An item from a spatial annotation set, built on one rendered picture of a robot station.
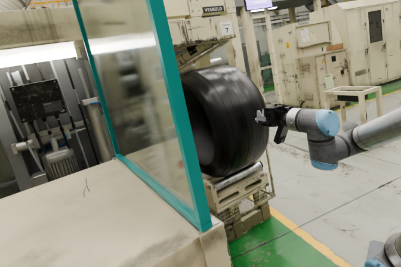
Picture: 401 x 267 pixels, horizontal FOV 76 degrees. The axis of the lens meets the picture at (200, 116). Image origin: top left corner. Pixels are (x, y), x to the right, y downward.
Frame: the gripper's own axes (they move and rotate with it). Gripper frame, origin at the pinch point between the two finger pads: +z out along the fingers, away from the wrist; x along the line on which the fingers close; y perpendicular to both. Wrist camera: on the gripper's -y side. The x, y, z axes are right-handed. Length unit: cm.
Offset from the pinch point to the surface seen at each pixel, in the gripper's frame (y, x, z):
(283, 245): -121, -46, 46
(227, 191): -34.4, 15.2, 13.4
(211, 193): -30.2, 25.6, 11.3
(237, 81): 18.5, 0.4, 9.0
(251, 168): -29.7, -3.3, 14.8
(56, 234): 6, 83, -38
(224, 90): 16.5, 9.9, 7.4
